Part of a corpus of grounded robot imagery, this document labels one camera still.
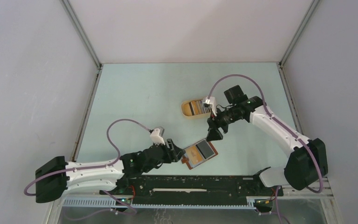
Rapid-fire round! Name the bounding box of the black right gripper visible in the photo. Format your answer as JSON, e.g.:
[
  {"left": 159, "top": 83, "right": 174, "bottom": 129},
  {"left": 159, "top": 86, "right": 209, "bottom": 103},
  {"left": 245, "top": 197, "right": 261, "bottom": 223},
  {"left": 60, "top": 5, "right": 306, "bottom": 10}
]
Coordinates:
[{"left": 206, "top": 105, "right": 242, "bottom": 142}]

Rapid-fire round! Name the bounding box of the brown leather card holder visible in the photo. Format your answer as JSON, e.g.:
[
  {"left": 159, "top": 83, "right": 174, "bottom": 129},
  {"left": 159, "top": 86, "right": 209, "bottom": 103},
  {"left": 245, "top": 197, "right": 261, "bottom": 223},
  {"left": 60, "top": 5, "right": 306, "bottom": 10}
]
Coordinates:
[{"left": 181, "top": 138, "right": 219, "bottom": 170}]

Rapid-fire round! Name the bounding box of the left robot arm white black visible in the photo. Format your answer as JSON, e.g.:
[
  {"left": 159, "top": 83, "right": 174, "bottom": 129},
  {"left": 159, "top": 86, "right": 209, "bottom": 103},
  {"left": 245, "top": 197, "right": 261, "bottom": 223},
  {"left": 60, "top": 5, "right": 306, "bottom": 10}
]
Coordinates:
[{"left": 34, "top": 139, "right": 185, "bottom": 203}]

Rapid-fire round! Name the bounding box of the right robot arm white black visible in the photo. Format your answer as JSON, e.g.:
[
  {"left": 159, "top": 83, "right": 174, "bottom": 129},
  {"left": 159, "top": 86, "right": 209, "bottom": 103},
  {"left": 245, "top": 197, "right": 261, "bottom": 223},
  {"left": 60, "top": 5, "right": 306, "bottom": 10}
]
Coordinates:
[{"left": 202, "top": 85, "right": 328, "bottom": 195}]

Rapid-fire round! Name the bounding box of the beige oval card tray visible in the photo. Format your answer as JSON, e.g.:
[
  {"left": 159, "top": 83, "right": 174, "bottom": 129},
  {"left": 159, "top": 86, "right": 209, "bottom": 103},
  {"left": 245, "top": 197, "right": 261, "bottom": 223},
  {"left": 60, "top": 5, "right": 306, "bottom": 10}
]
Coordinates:
[{"left": 180, "top": 98, "right": 211, "bottom": 119}]

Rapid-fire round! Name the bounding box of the stack of credit cards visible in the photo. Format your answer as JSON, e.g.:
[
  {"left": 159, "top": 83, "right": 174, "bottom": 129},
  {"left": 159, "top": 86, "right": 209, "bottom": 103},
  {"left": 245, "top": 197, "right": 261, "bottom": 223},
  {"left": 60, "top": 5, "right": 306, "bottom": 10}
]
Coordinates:
[{"left": 187, "top": 99, "right": 210, "bottom": 116}]

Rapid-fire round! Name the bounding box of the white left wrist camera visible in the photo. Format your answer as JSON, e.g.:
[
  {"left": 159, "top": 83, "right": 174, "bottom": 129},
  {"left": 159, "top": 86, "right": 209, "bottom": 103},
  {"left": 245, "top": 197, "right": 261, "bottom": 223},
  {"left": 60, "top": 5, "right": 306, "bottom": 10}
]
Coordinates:
[{"left": 150, "top": 126, "right": 165, "bottom": 145}]

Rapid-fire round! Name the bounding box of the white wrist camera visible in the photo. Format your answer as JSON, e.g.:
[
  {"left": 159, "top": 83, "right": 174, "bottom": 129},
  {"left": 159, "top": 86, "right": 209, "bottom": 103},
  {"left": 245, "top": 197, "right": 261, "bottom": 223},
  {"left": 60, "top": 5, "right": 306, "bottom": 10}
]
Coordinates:
[
  {"left": 202, "top": 96, "right": 217, "bottom": 117},
  {"left": 150, "top": 126, "right": 165, "bottom": 145}
]

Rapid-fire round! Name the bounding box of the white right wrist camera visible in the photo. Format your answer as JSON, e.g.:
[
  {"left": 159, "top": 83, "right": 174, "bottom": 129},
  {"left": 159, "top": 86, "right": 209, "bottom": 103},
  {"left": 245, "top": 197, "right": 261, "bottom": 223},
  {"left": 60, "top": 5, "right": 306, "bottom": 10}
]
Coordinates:
[{"left": 202, "top": 96, "right": 217, "bottom": 117}]

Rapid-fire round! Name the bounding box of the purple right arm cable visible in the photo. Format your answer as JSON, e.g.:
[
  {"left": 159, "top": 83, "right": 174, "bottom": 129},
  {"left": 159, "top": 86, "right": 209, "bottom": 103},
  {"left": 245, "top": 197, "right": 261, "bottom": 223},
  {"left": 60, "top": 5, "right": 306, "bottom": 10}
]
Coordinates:
[{"left": 208, "top": 74, "right": 323, "bottom": 224}]

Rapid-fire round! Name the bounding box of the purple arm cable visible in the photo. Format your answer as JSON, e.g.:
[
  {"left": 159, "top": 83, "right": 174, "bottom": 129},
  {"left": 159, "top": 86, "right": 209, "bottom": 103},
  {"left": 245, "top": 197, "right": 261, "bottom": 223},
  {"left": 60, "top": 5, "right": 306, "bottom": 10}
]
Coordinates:
[
  {"left": 23, "top": 119, "right": 153, "bottom": 216},
  {"left": 208, "top": 74, "right": 323, "bottom": 224}
]

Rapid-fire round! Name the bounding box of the white toothed cable duct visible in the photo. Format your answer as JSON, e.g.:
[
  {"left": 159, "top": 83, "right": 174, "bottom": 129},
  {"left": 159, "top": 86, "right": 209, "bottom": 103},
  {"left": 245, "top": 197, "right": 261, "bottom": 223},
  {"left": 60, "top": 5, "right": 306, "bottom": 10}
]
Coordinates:
[{"left": 62, "top": 197, "right": 256, "bottom": 210}]

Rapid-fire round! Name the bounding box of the aluminium frame rail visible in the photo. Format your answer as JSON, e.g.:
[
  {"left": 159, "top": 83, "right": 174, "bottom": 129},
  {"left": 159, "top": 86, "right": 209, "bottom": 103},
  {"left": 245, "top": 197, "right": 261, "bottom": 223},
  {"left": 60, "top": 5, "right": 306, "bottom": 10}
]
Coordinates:
[{"left": 53, "top": 176, "right": 334, "bottom": 200}]

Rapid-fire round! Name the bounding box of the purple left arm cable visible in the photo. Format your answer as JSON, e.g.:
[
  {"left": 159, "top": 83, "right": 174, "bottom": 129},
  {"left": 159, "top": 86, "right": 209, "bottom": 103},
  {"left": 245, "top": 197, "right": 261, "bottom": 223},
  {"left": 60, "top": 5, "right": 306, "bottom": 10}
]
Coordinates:
[{"left": 23, "top": 119, "right": 153, "bottom": 216}]

